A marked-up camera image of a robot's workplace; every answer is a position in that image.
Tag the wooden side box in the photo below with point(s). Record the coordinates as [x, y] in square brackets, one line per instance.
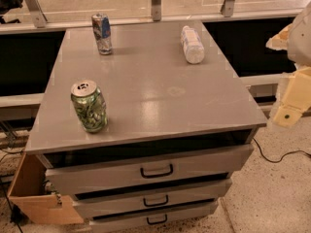
[28, 193]

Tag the green soda can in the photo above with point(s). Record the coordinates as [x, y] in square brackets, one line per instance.
[89, 105]

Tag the grey drawer cabinet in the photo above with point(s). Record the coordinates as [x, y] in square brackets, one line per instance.
[156, 102]

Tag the blue labelled plastic bottle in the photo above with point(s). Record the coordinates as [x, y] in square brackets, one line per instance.
[192, 46]

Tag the bottom grey drawer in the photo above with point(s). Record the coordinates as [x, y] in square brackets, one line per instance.
[153, 217]

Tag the metal window railing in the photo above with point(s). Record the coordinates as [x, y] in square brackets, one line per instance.
[55, 15]

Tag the middle grey drawer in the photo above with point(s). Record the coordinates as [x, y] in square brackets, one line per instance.
[142, 200]

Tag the top grey drawer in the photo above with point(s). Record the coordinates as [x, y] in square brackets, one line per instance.
[145, 170]

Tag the blue silver energy drink can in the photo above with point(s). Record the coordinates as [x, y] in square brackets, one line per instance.
[102, 33]

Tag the grey drawer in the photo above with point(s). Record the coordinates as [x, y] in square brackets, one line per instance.
[153, 217]
[145, 170]
[142, 200]

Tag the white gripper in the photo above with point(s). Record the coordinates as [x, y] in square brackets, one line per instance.
[301, 39]

